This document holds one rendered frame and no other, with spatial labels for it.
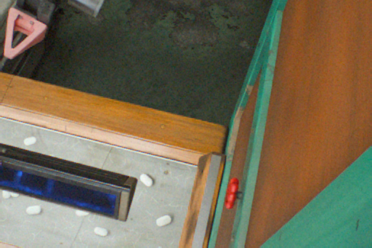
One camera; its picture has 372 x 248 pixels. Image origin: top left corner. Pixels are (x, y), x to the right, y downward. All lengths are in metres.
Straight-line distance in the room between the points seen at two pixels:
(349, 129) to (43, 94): 1.05
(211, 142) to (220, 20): 1.26
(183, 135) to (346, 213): 0.98
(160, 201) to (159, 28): 1.30
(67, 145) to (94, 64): 1.03
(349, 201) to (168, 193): 0.96
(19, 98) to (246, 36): 1.35
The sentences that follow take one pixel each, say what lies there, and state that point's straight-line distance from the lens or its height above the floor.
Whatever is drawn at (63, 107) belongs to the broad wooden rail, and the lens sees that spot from 1.25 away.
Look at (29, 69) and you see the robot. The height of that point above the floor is 0.13.
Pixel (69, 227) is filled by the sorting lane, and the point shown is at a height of 0.74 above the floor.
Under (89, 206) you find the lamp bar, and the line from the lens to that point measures 0.83.
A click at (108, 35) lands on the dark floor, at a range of 2.30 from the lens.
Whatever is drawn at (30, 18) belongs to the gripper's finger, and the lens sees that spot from 0.83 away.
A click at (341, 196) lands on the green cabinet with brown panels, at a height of 1.64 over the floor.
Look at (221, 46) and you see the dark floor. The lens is 2.29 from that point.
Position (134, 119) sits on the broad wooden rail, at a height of 0.76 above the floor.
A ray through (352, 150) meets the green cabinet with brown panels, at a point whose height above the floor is 1.62.
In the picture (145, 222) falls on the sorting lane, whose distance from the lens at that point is 1.15.
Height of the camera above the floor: 1.86
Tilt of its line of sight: 62 degrees down
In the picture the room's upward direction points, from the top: 10 degrees clockwise
